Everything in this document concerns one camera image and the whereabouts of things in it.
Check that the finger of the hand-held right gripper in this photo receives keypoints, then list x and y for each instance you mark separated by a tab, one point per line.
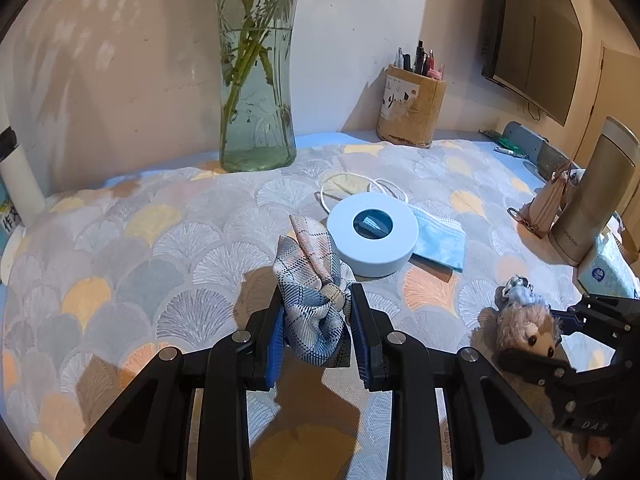
605	317
540	365

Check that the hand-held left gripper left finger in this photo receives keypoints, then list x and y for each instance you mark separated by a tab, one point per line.
274	350

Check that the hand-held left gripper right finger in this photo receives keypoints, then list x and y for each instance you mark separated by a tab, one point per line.
361	350

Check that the plaid fabric bow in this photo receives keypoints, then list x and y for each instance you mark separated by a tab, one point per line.
310	310

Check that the blue tissue pack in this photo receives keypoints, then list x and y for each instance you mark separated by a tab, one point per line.
605	270

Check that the round pale blue box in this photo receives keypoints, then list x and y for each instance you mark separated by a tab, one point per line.
350	245

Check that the gold steel thermos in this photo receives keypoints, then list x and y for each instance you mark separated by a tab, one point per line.
585	210

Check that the small pink bag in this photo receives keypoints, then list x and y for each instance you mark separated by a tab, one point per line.
545	205

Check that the blue face mask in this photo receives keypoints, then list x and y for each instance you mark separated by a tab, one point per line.
440	240

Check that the scallop printed tablecloth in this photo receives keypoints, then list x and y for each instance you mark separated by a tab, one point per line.
150	260

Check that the white marker pen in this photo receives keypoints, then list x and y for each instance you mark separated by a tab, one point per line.
510	151

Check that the tall glass vase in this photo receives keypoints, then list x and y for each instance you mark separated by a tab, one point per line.
255	150

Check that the green packet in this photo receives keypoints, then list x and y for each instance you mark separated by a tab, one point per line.
500	139

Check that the cream door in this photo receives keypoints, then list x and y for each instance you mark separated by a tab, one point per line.
615	90

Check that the brown cylindrical pen holder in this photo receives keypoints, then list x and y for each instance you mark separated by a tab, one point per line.
410	110

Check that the black curved television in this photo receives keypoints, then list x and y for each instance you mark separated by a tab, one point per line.
540	50

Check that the green plant stems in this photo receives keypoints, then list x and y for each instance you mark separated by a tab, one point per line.
245	55

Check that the printed paper box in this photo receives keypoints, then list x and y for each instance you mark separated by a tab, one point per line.
7	220

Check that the bunch of pens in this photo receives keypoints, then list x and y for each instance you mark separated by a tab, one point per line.
420	57

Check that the white cylinder black band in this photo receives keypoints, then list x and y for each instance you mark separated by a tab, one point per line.
22	180

